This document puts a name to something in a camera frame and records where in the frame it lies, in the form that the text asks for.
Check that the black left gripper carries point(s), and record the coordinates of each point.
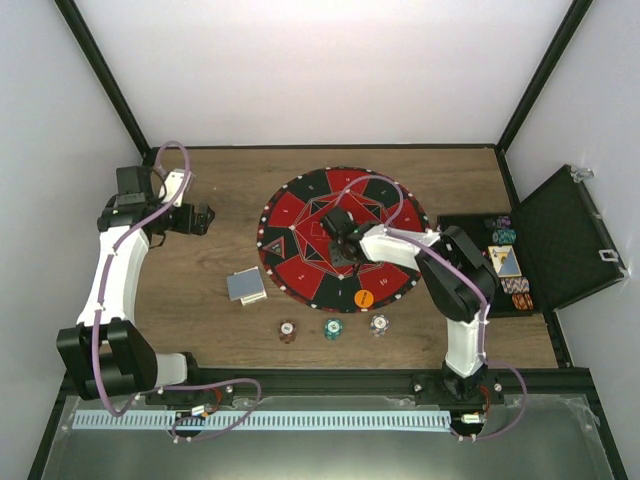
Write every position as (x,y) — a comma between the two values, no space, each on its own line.
(201,224)

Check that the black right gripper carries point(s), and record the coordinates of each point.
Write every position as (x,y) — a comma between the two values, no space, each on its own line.
(337,259)

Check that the orange big blind button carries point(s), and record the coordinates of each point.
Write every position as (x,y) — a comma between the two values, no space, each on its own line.
(364,299)

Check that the teal poker chip stack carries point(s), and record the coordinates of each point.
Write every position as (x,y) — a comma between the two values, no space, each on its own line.
(333,329)

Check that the red poker chip stack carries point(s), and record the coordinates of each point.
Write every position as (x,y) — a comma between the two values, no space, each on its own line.
(287,332)

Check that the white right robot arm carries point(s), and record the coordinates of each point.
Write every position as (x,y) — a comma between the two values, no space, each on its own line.
(461,281)

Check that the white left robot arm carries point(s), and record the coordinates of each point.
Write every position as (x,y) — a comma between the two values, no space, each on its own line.
(105,354)

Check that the round red black poker mat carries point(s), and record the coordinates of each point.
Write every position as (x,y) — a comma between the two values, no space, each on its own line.
(294,248)

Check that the blue backed card deck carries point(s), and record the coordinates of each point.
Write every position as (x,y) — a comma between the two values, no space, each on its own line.
(243,286)

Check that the blue white poker chip stack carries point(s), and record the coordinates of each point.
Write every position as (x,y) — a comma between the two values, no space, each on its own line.
(379,325)

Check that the white card box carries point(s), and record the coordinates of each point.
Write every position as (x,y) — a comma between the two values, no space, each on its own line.
(254,298)

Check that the card deck in case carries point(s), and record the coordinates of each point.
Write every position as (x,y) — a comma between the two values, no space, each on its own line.
(504,261)

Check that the teal chip row in case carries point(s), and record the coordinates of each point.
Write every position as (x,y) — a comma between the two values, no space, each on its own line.
(504,236)

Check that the orange red chip row case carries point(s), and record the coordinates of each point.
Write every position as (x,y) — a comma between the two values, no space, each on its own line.
(522,301)

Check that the black poker chip case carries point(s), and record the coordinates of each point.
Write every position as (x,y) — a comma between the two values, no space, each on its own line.
(562,246)

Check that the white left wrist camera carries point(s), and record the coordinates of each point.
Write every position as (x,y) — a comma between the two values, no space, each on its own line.
(175,185)

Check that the black front mounting rail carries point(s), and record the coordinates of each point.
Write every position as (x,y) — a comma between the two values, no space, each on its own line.
(425,386)

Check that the light blue slotted cable duct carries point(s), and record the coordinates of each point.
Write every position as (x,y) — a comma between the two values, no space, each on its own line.
(432,421)

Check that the black enclosure frame post left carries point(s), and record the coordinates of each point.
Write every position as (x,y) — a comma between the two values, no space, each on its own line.
(88,45)

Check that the black enclosure frame post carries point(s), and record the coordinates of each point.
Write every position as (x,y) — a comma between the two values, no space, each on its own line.
(88,45)
(560,41)

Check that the black enclosure frame post right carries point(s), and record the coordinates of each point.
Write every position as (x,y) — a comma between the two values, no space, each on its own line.
(560,41)

